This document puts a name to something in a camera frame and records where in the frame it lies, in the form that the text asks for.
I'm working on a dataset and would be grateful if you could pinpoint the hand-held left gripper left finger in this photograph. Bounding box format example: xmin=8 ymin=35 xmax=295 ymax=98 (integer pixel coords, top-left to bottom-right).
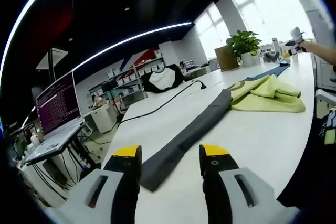
xmin=59 ymin=144 xmax=143 ymax=224

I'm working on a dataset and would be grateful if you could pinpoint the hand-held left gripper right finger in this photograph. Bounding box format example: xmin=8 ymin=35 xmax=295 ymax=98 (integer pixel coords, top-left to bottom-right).
xmin=198 ymin=144 xmax=283 ymax=224

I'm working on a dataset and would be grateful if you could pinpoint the dark grey cloth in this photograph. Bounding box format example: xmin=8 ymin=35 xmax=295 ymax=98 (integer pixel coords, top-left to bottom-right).
xmin=140 ymin=62 xmax=307 ymax=193

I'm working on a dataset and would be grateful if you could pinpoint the dark grey headset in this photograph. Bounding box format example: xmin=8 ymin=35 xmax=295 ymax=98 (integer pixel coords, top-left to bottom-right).
xmin=264 ymin=50 xmax=280 ymax=63

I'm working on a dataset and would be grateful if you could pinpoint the grey partition panel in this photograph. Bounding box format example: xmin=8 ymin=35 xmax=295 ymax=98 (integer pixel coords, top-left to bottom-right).
xmin=306 ymin=8 xmax=336 ymax=88

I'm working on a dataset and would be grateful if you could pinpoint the laptop stand table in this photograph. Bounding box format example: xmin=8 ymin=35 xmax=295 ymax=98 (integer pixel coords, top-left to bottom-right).
xmin=19 ymin=129 xmax=103 ymax=204

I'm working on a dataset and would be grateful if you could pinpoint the large bright window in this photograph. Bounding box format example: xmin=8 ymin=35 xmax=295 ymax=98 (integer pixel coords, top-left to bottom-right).
xmin=195 ymin=3 xmax=229 ymax=59
xmin=225 ymin=0 xmax=316 ymax=51

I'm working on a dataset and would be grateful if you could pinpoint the green potted plant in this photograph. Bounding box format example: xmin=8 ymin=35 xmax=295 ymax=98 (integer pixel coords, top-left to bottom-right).
xmin=226 ymin=30 xmax=263 ymax=67

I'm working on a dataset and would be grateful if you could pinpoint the grey white office chair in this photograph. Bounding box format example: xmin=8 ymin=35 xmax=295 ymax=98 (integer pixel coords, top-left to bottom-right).
xmin=313 ymin=89 xmax=336 ymax=120

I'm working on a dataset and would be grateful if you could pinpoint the brown cardboard board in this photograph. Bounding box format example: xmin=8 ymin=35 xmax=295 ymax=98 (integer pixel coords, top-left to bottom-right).
xmin=214 ymin=45 xmax=239 ymax=72

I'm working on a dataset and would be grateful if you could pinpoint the white cabinet desk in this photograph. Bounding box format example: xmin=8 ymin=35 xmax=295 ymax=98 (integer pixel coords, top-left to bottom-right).
xmin=86 ymin=103 xmax=119 ymax=134

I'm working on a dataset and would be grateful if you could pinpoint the open silver laptop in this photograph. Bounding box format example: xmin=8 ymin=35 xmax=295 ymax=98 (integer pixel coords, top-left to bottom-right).
xmin=25 ymin=71 xmax=86 ymax=163

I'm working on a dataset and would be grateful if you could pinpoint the grey storage shelf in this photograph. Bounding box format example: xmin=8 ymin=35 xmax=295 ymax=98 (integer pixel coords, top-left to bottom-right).
xmin=88 ymin=48 xmax=169 ymax=104

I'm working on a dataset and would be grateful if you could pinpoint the black and white raglan shirt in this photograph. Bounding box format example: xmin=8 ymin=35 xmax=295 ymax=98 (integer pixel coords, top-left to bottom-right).
xmin=141 ymin=64 xmax=184 ymax=93

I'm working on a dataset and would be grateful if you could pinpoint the black tripod pole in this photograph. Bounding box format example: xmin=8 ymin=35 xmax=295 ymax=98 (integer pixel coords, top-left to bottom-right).
xmin=48 ymin=47 xmax=57 ymax=84

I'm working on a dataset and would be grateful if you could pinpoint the long ceiling light strip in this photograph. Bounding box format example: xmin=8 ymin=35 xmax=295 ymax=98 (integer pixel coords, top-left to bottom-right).
xmin=72 ymin=21 xmax=193 ymax=71

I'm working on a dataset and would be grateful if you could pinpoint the ceiling air conditioner vent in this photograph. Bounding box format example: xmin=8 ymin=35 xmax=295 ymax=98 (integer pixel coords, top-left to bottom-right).
xmin=36 ymin=47 xmax=69 ymax=70

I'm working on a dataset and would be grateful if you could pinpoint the bundle of black floor cables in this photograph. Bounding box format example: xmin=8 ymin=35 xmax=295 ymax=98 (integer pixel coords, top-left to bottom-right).
xmin=34 ymin=140 xmax=106 ymax=201

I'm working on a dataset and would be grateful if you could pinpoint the black power cable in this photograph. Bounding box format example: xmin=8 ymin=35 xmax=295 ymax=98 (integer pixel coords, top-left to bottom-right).
xmin=119 ymin=80 xmax=207 ymax=124

